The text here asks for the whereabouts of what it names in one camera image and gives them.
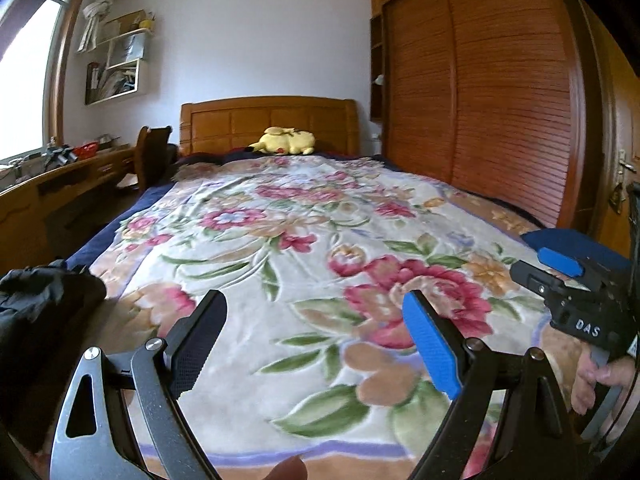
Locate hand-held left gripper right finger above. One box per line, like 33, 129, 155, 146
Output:
402, 290, 583, 480

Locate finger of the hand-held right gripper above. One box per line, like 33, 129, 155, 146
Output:
536, 246, 587, 279
510, 259, 568, 307

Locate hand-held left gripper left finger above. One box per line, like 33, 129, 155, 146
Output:
49, 290, 228, 480

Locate person's right hand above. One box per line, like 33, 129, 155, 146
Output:
571, 352, 636, 417

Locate person's left hand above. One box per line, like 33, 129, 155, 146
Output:
257, 455, 307, 480

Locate hanging keys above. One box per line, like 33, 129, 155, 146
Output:
607, 180, 626, 213

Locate floral blanket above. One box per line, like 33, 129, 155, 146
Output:
65, 154, 591, 480

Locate black cloth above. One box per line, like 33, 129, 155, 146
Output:
0, 259, 108, 356

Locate wooden door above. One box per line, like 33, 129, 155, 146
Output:
580, 0, 640, 261

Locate wooden slatted wardrobe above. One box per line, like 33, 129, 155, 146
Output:
369, 0, 588, 231

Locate wooden chair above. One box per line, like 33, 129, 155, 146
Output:
136, 125, 178, 191

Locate yellow plush toy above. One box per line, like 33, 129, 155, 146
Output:
248, 126, 316, 156

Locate wooden desk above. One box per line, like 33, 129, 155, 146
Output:
0, 142, 143, 273

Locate wooden bed headboard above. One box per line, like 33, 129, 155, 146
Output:
180, 96, 362, 158

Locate black binoculars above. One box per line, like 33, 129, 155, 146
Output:
44, 144, 76, 168

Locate window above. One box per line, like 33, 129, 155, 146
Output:
0, 0, 86, 166

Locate tied beige curtain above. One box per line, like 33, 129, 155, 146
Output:
76, 0, 126, 53

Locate white wall shelf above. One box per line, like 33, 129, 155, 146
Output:
84, 9, 153, 106

